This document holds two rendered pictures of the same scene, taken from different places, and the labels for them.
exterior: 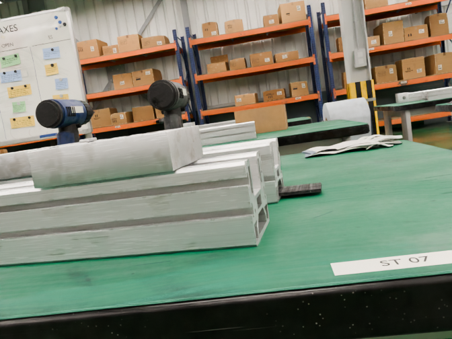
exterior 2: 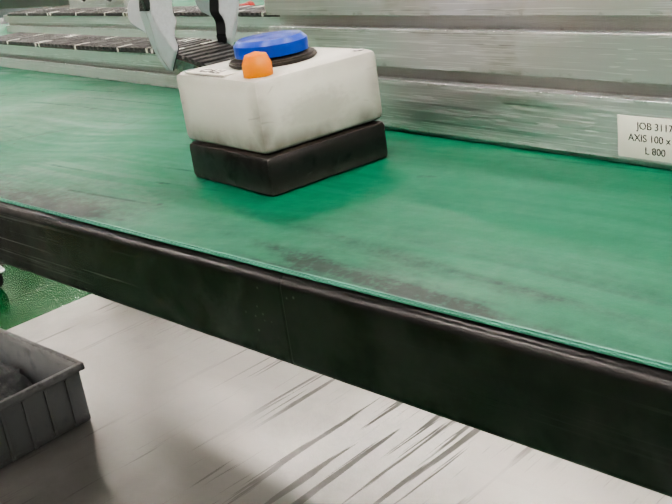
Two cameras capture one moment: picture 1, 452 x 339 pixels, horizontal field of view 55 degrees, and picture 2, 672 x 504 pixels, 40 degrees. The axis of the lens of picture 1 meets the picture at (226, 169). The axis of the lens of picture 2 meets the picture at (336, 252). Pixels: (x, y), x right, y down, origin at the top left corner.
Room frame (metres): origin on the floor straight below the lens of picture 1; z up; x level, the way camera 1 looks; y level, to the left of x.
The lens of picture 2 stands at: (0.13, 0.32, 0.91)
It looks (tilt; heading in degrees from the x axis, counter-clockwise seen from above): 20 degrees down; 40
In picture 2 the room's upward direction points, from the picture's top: 8 degrees counter-clockwise
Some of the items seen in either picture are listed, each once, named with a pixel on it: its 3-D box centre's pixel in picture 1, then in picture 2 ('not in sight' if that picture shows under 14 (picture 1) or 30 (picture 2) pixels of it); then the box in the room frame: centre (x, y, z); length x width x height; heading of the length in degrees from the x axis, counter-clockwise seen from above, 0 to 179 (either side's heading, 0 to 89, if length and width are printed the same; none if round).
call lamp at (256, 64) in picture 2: not in sight; (256, 63); (0.47, 0.64, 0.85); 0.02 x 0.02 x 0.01
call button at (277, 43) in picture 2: not in sight; (272, 53); (0.50, 0.66, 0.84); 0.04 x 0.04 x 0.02
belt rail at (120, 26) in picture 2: not in sight; (139, 24); (1.01, 1.36, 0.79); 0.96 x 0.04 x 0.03; 76
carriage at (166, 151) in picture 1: (123, 166); not in sight; (0.50, 0.12, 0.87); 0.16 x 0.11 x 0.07; 76
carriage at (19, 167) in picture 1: (40, 168); not in sight; (0.75, 0.31, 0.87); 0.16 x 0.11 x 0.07; 76
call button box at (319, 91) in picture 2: not in sight; (293, 108); (0.51, 0.66, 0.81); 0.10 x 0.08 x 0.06; 166
